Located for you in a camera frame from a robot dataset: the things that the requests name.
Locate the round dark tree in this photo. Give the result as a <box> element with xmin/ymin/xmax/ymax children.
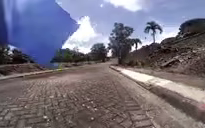
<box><xmin>89</xmin><ymin>42</ymin><xmax>109</xmax><ymax>63</ymax></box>

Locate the large dark tree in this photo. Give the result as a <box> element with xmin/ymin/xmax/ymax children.
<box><xmin>107</xmin><ymin>22</ymin><xmax>135</xmax><ymax>65</ymax></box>

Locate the row of trees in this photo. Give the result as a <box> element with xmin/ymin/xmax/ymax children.
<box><xmin>0</xmin><ymin>39</ymin><xmax>91</xmax><ymax>66</ymax></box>

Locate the brown brick paved road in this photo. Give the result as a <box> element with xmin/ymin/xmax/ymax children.
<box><xmin>0</xmin><ymin>62</ymin><xmax>205</xmax><ymax>128</ymax></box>

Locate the pale concrete pavement with kerb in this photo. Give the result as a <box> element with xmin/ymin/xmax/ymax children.
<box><xmin>109</xmin><ymin>64</ymin><xmax>205</xmax><ymax>128</ymax></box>

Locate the small palm tree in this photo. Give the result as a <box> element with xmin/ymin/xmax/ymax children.
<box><xmin>129</xmin><ymin>37</ymin><xmax>143</xmax><ymax>51</ymax></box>

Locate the tall palm tree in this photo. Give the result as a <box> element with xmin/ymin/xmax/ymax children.
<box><xmin>143</xmin><ymin>20</ymin><xmax>164</xmax><ymax>44</ymax></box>

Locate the blue flag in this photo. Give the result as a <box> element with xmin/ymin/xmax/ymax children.
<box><xmin>0</xmin><ymin>0</ymin><xmax>80</xmax><ymax>66</ymax></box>

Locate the pale concrete kerb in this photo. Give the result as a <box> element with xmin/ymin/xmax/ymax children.
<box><xmin>0</xmin><ymin>66</ymin><xmax>78</xmax><ymax>83</ymax></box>

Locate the earth and rubble bank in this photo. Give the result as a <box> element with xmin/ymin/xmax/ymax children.
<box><xmin>124</xmin><ymin>18</ymin><xmax>205</xmax><ymax>81</ymax></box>

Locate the bare earth verge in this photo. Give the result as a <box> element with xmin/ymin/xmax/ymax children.
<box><xmin>0</xmin><ymin>61</ymin><xmax>104</xmax><ymax>78</ymax></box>

